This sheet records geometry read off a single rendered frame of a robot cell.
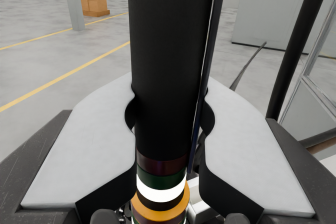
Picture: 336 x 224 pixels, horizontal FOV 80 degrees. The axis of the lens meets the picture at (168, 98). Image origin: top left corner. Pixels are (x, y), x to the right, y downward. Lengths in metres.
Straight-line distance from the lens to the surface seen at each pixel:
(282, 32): 5.65
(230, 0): 12.22
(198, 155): 0.38
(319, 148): 0.30
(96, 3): 8.15
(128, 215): 0.36
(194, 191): 0.19
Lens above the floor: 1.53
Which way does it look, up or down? 32 degrees down
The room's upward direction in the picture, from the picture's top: 4 degrees clockwise
